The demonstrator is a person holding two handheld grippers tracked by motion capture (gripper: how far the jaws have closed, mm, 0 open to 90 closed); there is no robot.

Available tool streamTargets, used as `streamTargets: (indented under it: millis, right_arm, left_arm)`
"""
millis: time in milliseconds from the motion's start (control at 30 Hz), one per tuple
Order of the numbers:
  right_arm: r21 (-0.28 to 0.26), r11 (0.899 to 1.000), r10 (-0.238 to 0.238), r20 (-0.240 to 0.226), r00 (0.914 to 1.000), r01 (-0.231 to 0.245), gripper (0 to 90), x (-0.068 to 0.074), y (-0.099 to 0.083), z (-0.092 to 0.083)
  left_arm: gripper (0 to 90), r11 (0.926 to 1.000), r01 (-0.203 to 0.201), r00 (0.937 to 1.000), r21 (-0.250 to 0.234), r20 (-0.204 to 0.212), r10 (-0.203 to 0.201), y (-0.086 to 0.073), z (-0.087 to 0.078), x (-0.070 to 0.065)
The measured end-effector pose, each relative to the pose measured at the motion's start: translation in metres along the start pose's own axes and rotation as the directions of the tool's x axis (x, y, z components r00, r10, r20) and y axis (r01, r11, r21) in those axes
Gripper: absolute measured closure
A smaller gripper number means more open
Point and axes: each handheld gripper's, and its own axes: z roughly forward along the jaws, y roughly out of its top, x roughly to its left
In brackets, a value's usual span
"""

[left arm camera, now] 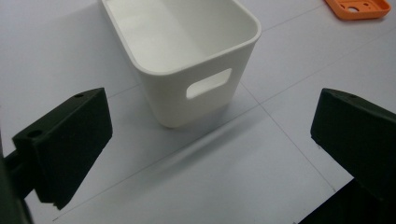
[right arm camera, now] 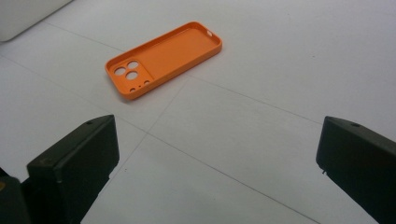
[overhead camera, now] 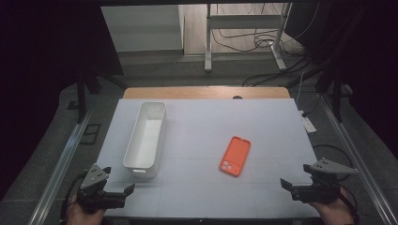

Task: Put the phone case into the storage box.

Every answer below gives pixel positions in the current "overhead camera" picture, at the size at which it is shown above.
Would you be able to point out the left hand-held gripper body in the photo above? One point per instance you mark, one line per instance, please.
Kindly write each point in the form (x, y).
(94, 193)

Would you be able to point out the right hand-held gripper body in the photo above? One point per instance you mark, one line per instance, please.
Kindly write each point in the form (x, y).
(319, 191)

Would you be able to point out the white plastic bin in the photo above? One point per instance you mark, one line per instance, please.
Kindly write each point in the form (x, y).
(147, 134)

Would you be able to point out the orange phone case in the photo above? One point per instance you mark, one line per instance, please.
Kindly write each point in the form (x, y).
(234, 154)

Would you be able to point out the person's left hand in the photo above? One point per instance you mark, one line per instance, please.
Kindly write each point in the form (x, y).
(82, 215)

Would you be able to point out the person's right hand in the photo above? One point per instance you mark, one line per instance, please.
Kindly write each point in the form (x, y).
(331, 214)

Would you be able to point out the white power strip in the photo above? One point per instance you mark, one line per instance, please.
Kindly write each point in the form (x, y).
(308, 125)

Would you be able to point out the black metal stand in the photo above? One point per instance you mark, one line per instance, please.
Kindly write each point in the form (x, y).
(81, 93)
(336, 93)

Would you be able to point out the white board table cover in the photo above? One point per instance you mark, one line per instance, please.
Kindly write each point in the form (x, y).
(200, 125)

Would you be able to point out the wooden table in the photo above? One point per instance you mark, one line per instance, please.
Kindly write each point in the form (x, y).
(187, 92)

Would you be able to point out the dark curtain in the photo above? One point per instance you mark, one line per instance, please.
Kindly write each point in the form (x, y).
(37, 78)
(369, 62)

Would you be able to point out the white panel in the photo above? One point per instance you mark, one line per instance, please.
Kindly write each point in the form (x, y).
(142, 28)

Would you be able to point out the aluminium rail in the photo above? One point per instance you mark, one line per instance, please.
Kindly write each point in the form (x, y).
(62, 168)
(359, 162)

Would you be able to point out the white metal desk frame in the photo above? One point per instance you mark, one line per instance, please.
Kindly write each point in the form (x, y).
(208, 47)

